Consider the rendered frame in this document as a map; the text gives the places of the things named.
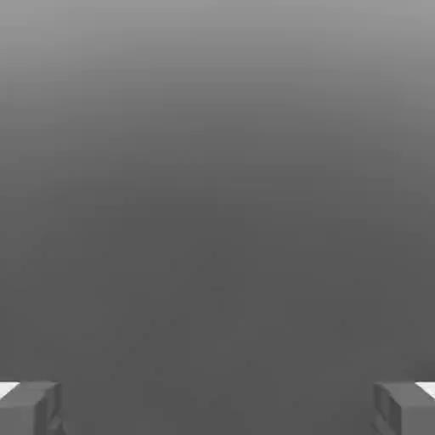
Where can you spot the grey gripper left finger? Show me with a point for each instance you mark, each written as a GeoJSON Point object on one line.
{"type": "Point", "coordinates": [23, 407]}

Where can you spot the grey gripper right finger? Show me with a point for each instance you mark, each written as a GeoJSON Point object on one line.
{"type": "Point", "coordinates": [413, 409]}

